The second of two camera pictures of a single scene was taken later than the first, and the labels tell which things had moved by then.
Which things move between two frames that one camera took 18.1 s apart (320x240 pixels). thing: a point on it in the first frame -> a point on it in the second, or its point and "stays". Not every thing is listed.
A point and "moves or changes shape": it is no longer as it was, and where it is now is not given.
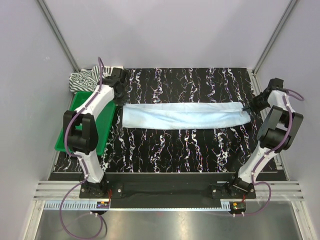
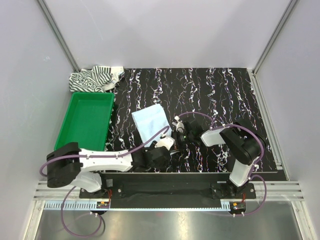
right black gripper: (251, 107) -> (177, 141)
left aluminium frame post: (59, 35) stays
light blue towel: (184, 116) moves or changes shape
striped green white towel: (87, 79) stays
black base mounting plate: (160, 190) stays
